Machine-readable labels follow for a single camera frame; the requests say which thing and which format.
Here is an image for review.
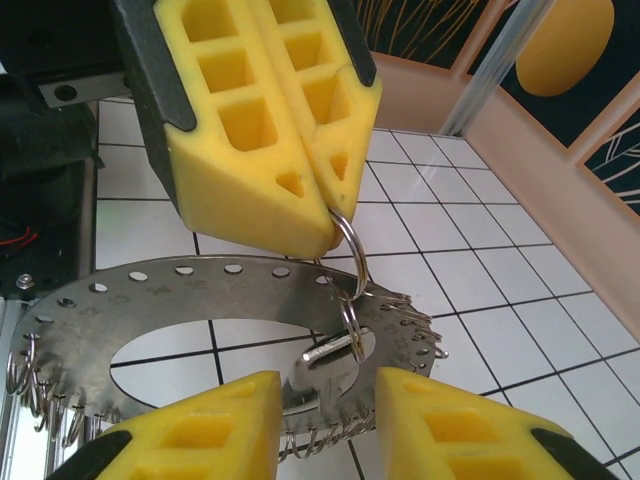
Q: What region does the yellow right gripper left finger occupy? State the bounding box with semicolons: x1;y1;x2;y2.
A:
47;370;284;480

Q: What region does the metal disc with split rings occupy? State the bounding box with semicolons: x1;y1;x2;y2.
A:
7;208;450;464

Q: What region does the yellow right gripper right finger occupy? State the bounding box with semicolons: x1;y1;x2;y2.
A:
374;366;621;480

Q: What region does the aluminium frame post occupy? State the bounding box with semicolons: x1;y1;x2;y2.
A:
439;0;551;137

